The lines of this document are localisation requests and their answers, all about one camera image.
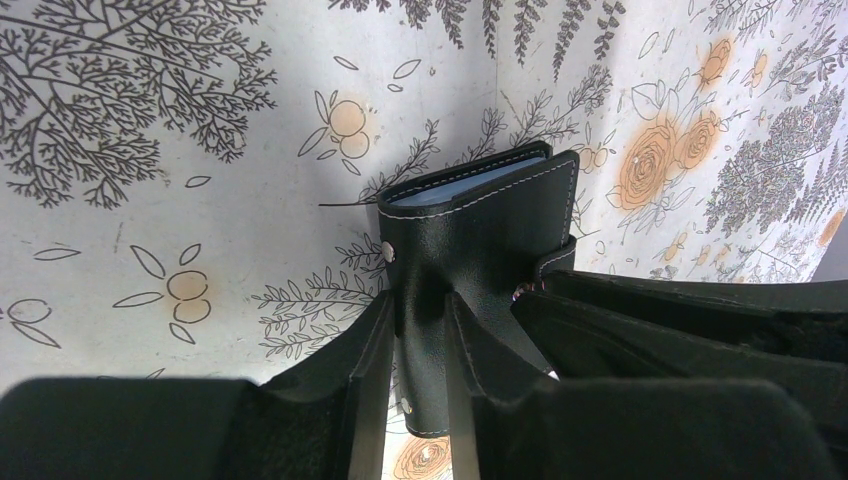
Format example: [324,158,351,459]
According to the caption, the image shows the black leather card holder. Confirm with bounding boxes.
[377,141,580,438]

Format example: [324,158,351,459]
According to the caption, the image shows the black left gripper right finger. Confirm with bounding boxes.
[445,294,838,479]

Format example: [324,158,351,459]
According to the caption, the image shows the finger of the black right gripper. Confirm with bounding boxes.
[511,292,847,454]
[543,271,847,363]

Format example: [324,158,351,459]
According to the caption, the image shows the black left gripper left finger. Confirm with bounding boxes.
[1,292,394,479]

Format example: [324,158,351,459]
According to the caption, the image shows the floral patterned table mat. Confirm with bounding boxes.
[1,1,847,479]

